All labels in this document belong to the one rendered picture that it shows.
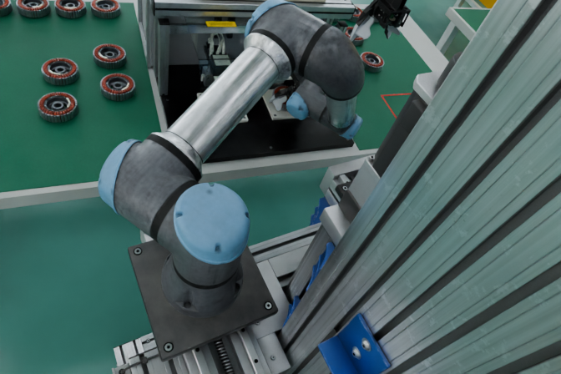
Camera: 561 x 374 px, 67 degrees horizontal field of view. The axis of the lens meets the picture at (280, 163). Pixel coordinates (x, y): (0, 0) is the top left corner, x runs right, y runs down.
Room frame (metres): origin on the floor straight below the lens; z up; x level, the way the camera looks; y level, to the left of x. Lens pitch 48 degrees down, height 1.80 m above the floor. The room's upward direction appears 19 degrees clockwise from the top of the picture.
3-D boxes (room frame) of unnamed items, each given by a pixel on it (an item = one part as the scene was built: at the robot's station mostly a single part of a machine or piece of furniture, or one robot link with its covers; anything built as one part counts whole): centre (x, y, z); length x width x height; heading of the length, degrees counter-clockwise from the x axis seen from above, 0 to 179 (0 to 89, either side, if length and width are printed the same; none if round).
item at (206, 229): (0.35, 0.08, 1.20); 0.13 x 0.12 x 0.14; 72
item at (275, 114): (1.22, 0.06, 0.78); 0.15 x 0.15 x 0.01; 33
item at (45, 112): (0.85, 0.72, 0.77); 0.11 x 0.11 x 0.04
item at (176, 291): (0.35, 0.07, 1.09); 0.15 x 0.15 x 0.10
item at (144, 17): (1.31, 0.65, 0.91); 0.28 x 0.03 x 0.32; 33
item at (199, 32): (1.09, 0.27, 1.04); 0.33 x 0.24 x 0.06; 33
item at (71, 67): (1.00, 0.81, 0.77); 0.11 x 0.11 x 0.04
